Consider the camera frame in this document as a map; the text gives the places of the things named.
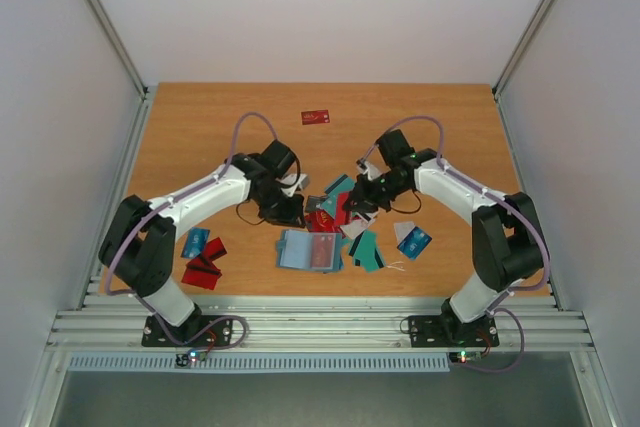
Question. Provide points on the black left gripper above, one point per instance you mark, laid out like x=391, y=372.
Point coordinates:
x=290, y=218

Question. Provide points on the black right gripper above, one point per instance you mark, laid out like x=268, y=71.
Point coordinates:
x=365, y=194

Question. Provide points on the red card black stripe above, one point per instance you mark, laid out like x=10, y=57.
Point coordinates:
x=322, y=251

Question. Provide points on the teal leather card holder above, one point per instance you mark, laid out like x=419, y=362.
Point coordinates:
x=293, y=251

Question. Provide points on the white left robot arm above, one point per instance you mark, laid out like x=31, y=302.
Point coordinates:
x=139, y=245

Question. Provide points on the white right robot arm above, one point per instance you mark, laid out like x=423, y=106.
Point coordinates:
x=509, y=253

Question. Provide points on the white card black stripe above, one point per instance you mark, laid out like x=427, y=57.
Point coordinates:
x=357, y=225

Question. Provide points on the teal card black stripe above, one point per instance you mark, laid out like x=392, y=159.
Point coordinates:
x=365, y=252

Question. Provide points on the blue card right side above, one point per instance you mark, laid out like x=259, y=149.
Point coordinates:
x=414, y=243

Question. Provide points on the red card left upper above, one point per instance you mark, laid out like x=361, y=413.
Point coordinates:
x=212, y=251

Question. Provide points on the blue card left group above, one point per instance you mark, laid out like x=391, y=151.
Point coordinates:
x=195, y=243

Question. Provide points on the red card far table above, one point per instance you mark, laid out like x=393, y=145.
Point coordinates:
x=314, y=117

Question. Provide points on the red card left lower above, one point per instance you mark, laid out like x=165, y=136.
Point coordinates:
x=202, y=273

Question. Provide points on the left controller board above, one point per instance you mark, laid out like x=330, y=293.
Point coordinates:
x=190, y=359

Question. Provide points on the controller board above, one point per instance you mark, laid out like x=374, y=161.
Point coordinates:
x=190, y=359
x=465, y=356

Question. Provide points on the right controller board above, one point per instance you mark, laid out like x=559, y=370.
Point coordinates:
x=465, y=356

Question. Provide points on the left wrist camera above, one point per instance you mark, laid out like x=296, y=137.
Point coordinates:
x=294, y=183

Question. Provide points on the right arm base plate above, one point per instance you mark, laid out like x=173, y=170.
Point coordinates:
x=431, y=331

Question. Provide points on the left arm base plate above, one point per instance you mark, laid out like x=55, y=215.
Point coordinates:
x=201, y=332

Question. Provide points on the grey slotted cable duct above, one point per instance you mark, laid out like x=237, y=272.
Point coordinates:
x=258, y=363

